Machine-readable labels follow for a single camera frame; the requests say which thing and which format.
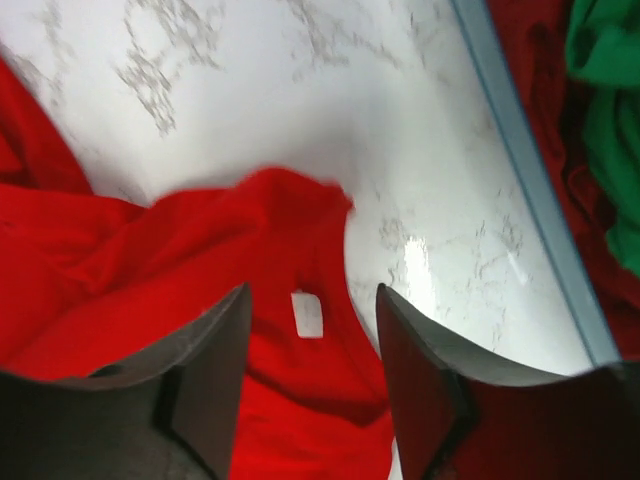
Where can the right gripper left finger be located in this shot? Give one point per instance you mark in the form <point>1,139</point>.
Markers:
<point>168,411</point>

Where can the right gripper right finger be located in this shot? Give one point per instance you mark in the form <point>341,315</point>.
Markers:
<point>460,411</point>

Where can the red t shirt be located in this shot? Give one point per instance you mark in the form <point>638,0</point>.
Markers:
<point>87,280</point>
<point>533,35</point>

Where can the blue plastic basin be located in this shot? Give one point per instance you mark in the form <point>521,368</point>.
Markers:
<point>497,82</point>

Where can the red t shirt in basin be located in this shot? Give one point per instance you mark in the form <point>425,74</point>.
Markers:
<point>533,35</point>

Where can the green t shirt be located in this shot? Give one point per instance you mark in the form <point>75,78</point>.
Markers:
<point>602,50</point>

